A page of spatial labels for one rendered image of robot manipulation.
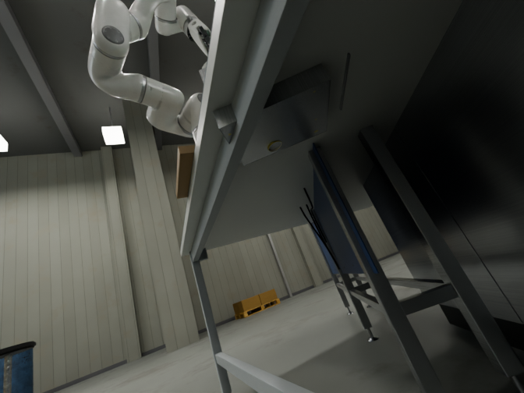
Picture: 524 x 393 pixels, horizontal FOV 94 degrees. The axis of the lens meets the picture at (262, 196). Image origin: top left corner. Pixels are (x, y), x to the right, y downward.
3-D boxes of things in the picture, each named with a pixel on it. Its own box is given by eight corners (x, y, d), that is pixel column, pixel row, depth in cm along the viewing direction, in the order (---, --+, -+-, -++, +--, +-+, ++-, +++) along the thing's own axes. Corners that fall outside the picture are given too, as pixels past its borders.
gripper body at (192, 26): (196, 11, 88) (212, 26, 84) (208, 37, 98) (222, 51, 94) (180, 23, 88) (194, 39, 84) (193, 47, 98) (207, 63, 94)
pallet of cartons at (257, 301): (271, 305, 724) (267, 291, 738) (281, 302, 655) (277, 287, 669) (235, 320, 675) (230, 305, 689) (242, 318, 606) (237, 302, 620)
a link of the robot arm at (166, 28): (150, 0, 89) (152, 29, 96) (162, 14, 85) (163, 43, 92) (189, 4, 97) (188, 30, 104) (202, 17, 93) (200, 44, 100)
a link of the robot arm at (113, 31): (154, 66, 88) (168, 34, 77) (103, 87, 74) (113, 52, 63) (116, 25, 83) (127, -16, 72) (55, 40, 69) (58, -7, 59)
